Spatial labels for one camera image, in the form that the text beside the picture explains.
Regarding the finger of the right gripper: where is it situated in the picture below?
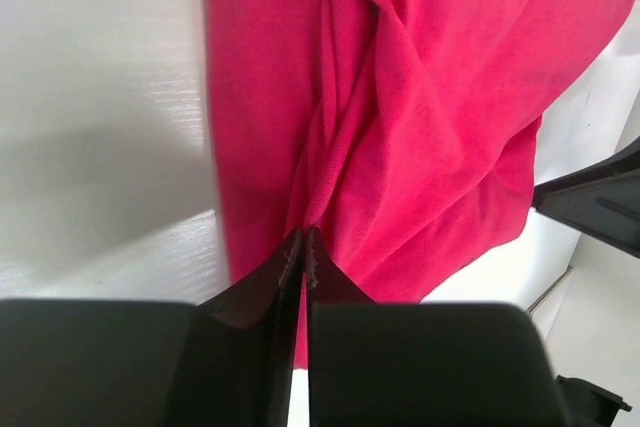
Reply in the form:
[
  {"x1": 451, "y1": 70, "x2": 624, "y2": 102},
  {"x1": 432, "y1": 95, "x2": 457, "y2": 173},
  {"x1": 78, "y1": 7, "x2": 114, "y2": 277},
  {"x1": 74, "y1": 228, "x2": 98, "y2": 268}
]
[{"x1": 532, "y1": 140, "x2": 640, "y2": 258}]

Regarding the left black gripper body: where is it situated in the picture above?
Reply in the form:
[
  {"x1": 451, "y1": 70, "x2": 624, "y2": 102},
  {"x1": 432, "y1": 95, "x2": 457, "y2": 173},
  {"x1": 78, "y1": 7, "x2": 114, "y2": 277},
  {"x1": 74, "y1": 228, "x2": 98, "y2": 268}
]
[{"x1": 556, "y1": 375, "x2": 630, "y2": 427}]

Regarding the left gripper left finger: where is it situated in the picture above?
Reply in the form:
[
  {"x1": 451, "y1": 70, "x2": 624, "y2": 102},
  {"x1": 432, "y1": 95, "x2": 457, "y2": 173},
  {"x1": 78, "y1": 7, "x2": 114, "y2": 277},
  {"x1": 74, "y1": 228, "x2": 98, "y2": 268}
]
[{"x1": 1, "y1": 230, "x2": 303, "y2": 426}]

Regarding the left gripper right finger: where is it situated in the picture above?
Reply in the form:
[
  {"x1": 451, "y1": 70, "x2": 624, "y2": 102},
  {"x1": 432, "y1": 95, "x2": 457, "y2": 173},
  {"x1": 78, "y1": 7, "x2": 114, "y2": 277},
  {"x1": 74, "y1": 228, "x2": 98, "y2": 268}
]
[{"x1": 306, "y1": 228, "x2": 572, "y2": 426}]

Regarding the magenta t shirt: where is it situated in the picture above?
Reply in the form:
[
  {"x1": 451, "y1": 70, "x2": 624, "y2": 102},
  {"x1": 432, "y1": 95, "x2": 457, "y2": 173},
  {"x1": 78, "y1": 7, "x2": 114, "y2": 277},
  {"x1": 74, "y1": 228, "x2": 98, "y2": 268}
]
[{"x1": 205, "y1": 0, "x2": 637, "y2": 371}]

